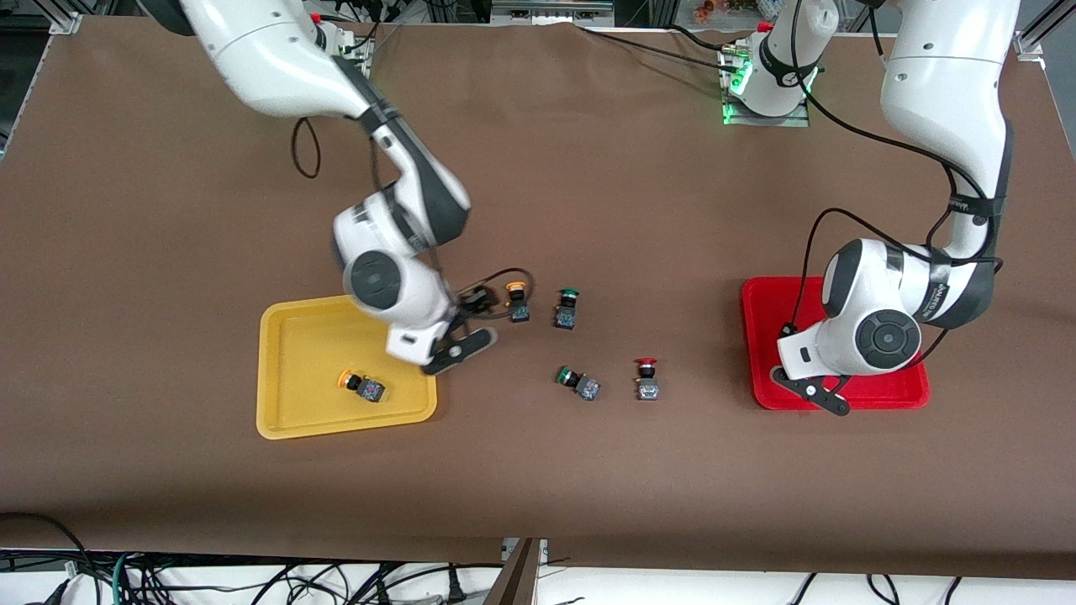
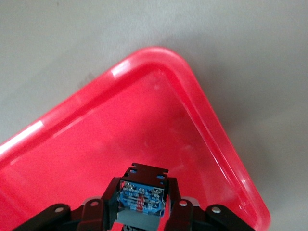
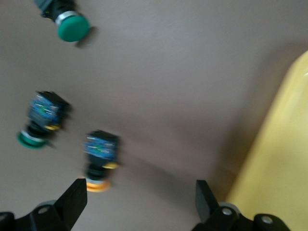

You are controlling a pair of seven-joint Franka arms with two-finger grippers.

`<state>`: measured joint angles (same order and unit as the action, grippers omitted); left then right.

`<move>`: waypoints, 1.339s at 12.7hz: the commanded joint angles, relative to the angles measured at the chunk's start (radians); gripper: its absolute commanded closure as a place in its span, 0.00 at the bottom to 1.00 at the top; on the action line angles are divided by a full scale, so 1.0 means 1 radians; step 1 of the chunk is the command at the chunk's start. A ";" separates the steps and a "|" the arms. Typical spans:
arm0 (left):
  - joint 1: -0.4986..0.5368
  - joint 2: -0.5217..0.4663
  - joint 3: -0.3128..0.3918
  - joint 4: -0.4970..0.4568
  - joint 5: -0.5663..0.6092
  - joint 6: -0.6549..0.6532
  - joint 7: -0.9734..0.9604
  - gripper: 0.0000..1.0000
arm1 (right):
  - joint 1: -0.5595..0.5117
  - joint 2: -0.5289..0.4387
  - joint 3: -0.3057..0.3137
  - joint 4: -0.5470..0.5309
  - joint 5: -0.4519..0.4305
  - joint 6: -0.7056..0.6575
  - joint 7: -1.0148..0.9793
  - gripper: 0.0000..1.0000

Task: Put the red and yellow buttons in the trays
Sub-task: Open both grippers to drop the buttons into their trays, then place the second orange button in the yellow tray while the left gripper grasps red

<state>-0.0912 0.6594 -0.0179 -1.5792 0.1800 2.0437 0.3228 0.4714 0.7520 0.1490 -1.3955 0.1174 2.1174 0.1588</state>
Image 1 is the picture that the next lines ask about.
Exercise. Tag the red push button switch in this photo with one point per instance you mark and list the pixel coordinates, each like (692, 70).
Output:
(646, 382)

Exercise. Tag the grey metal rail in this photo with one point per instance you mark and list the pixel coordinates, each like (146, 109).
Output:
(551, 10)

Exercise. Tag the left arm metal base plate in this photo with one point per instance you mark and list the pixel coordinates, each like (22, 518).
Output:
(765, 120)

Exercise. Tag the brown table cover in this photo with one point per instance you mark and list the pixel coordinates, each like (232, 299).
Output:
(588, 210)

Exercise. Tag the green push button switch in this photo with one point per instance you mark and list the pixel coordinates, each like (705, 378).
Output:
(566, 313)
(582, 385)

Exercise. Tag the black power plug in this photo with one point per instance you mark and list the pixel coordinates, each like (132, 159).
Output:
(455, 591)

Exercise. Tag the aluminium frame profile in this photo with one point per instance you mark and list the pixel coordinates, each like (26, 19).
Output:
(65, 18)
(1042, 29)

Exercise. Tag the red plastic tray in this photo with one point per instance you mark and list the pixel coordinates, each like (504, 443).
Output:
(756, 319)

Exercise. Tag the brown support post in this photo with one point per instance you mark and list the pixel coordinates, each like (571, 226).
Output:
(514, 580)

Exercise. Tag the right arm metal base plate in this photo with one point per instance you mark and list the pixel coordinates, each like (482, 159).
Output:
(357, 46)

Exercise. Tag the yellow plastic tray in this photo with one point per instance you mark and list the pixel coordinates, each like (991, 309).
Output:
(303, 403)

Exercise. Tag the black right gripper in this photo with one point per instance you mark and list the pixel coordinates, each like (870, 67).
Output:
(476, 300)

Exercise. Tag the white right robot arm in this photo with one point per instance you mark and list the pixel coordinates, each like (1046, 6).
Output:
(277, 67)

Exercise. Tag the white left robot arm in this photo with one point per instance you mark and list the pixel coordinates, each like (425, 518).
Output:
(941, 84)

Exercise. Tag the yellow push button switch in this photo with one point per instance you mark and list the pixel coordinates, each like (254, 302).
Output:
(519, 309)
(366, 387)

